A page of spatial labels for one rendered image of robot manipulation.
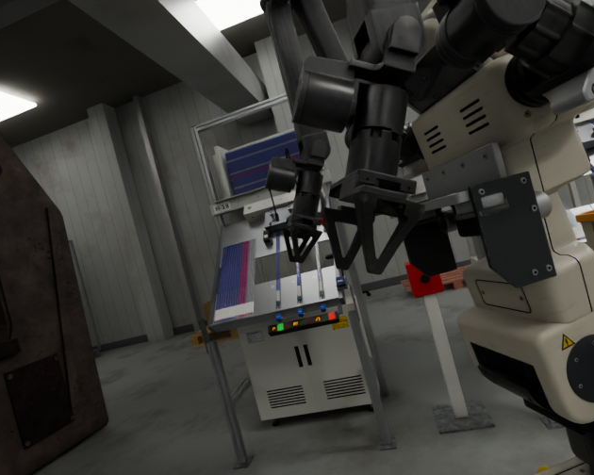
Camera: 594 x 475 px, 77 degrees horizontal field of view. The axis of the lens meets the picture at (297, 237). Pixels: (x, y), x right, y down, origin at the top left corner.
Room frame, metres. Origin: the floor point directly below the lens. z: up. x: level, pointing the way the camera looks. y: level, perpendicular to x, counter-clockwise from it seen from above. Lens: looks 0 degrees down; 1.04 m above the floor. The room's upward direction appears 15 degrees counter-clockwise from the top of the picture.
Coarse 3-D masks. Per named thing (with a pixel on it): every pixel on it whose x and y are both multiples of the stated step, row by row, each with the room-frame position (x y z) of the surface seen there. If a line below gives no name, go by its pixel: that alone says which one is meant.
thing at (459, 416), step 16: (416, 272) 1.76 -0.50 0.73; (416, 288) 1.76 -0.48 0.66; (432, 288) 1.74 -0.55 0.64; (432, 304) 1.77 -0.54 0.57; (432, 320) 1.77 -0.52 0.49; (448, 352) 1.77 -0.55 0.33; (448, 368) 1.77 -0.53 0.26; (448, 384) 1.77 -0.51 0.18; (480, 400) 1.88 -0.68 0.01; (448, 416) 1.81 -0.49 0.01; (464, 416) 1.77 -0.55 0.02; (480, 416) 1.74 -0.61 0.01; (448, 432) 1.70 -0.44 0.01
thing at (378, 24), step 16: (352, 0) 0.43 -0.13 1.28; (368, 0) 0.40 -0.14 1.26; (384, 0) 0.40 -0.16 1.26; (400, 0) 0.40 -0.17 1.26; (352, 16) 0.44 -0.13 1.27; (368, 16) 0.40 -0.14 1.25; (384, 16) 0.40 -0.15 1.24; (400, 16) 0.40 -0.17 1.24; (416, 16) 0.40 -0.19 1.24; (352, 32) 0.45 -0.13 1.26; (368, 32) 0.41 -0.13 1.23; (384, 32) 0.40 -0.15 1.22; (352, 48) 0.46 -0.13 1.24; (368, 48) 0.42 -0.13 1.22; (384, 48) 0.39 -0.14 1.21
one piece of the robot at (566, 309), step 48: (480, 96) 0.58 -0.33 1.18; (528, 96) 0.52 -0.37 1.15; (432, 144) 0.76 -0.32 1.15; (480, 144) 0.62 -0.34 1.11; (528, 144) 0.61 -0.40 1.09; (576, 144) 0.62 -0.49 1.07; (480, 240) 0.73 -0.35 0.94; (576, 240) 0.63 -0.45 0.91; (480, 288) 0.73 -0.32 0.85; (528, 288) 0.60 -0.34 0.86; (576, 288) 0.57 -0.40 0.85; (480, 336) 0.71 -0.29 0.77; (528, 336) 0.58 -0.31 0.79; (576, 336) 0.57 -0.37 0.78; (576, 384) 0.56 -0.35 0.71
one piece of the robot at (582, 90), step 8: (592, 72) 0.44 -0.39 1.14; (576, 80) 0.45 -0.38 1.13; (584, 80) 0.44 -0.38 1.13; (592, 80) 0.44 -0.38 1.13; (560, 88) 0.48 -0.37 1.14; (568, 88) 0.46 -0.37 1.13; (576, 88) 0.45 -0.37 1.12; (584, 88) 0.44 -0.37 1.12; (592, 88) 0.44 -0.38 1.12; (560, 96) 0.47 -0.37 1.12; (568, 96) 0.46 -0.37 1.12; (576, 96) 0.45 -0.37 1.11; (584, 96) 0.44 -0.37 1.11; (592, 96) 0.44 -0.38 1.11; (552, 104) 0.48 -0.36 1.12; (560, 104) 0.47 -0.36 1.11; (568, 104) 0.46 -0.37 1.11; (576, 104) 0.45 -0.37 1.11; (584, 104) 0.46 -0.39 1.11; (560, 112) 0.47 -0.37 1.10
